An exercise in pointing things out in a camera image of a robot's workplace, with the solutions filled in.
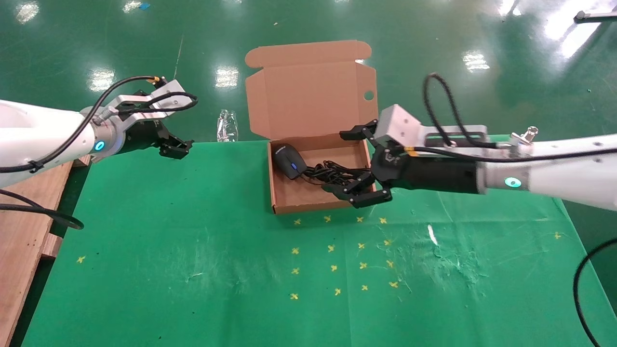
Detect black data cable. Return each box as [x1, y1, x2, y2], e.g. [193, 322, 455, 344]
[304, 160, 373, 188]

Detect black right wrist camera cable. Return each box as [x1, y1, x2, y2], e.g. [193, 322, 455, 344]
[422, 72, 617, 163]

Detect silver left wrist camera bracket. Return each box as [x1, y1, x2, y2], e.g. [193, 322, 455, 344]
[99, 80, 188, 122]

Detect green table cloth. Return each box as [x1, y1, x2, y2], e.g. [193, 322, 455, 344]
[22, 135, 617, 347]

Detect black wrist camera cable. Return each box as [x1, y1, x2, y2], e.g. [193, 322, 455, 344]
[0, 75, 199, 174]
[422, 72, 617, 163]

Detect open brown cardboard box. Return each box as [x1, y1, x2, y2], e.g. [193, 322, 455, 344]
[244, 40, 379, 214]

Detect black wired computer mouse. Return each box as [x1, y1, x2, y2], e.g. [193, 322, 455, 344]
[272, 144, 338, 186]

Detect black left wrist camera cable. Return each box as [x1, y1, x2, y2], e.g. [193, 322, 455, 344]
[0, 75, 199, 174]

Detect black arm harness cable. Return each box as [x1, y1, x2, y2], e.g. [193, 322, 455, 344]
[0, 189, 85, 230]
[573, 239, 617, 347]

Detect metal spring clip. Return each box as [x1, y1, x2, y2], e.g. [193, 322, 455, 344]
[511, 126, 539, 145]

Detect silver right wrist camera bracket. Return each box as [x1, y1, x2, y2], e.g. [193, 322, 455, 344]
[375, 104, 488, 149]

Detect crumpled clear plastic bottle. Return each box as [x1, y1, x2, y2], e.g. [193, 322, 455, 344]
[216, 110, 239, 143]

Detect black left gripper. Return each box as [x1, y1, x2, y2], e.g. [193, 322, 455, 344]
[118, 88, 195, 160]

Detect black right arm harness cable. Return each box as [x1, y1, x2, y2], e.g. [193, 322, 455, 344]
[573, 239, 617, 347]

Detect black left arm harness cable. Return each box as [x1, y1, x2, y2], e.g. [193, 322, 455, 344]
[0, 189, 85, 230]

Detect brown wooden board table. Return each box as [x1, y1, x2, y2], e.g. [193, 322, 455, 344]
[0, 153, 92, 347]

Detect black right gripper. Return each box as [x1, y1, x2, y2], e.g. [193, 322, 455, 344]
[322, 120, 483, 209]

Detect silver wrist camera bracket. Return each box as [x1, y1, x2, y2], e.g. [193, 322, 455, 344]
[99, 80, 188, 122]
[375, 104, 488, 149]

